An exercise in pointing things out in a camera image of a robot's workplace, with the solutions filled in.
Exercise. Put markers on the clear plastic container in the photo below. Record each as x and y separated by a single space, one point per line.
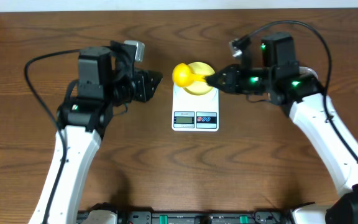
306 72

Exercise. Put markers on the white digital kitchen scale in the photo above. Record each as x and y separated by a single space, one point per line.
195 112

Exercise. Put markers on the yellow measuring scoop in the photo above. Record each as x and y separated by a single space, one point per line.
184 75

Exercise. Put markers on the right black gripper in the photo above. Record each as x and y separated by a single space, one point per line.
234 73

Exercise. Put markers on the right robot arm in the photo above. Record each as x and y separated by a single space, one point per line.
299 93

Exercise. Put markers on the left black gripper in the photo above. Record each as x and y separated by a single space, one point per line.
140 79

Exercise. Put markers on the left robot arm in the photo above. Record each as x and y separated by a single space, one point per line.
107 78

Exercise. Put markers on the yellow plastic bowl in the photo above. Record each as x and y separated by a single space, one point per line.
198 88

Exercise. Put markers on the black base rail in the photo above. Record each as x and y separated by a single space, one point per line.
147 215

